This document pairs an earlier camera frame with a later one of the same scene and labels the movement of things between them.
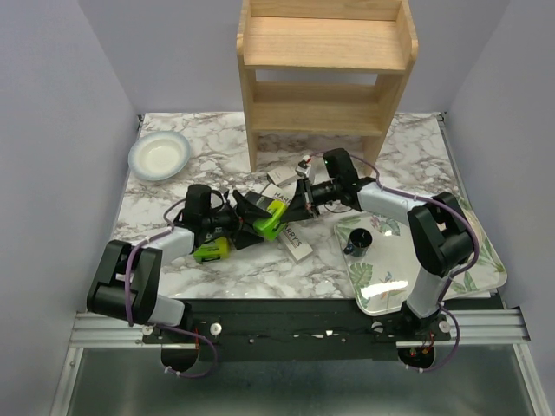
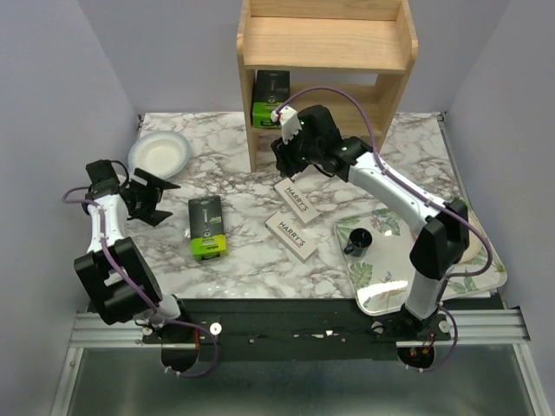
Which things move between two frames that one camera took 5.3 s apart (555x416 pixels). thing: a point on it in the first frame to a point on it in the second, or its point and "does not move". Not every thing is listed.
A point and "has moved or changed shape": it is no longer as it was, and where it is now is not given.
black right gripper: x=297 y=208 to x=284 y=160
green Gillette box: x=270 y=226 to x=271 y=91
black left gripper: x=245 y=210 to x=153 y=189
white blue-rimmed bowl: x=159 y=155 does not move
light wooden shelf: x=324 y=35 does not move
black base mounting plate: x=295 y=330 does not move
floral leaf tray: x=382 y=264 does not move
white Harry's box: x=273 y=191 has moved or changed shape
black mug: x=359 y=242 does not move
